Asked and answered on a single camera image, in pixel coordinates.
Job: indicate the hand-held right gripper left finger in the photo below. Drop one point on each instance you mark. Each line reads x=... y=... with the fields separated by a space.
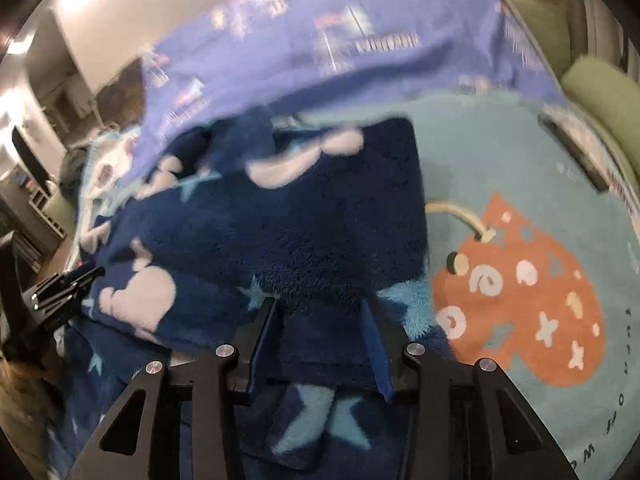
x=262 y=340

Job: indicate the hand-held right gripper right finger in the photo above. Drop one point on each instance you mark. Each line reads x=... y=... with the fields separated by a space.
x=375 y=345

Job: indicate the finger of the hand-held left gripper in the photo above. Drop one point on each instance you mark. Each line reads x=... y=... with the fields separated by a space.
x=65 y=290

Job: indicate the navy fleece garment with prints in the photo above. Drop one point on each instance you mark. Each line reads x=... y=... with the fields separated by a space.
x=325 y=220

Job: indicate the white shelf unit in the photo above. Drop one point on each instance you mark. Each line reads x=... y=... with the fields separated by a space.
x=47 y=220

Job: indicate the round wooden toggle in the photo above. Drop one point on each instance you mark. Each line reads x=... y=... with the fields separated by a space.
x=456 y=263

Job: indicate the dark television screen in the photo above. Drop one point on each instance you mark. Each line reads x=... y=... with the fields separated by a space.
x=30 y=160

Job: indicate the light blue printed blanket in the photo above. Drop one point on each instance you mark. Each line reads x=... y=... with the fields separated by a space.
x=475 y=150

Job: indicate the dark flat object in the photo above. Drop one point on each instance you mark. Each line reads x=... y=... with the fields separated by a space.
x=575 y=155

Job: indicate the blue printed bedsheet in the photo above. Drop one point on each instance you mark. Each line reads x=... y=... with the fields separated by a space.
x=300 y=60

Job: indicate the green sofa cushion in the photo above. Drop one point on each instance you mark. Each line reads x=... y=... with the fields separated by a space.
x=607 y=95

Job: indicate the green pillow by headboard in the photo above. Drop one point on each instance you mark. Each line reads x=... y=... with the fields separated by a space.
x=542 y=25

